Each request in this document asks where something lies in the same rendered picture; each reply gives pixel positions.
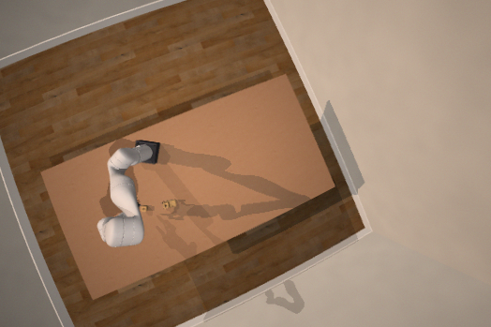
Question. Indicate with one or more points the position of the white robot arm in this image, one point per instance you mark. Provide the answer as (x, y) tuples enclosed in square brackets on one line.
[(128, 229)]

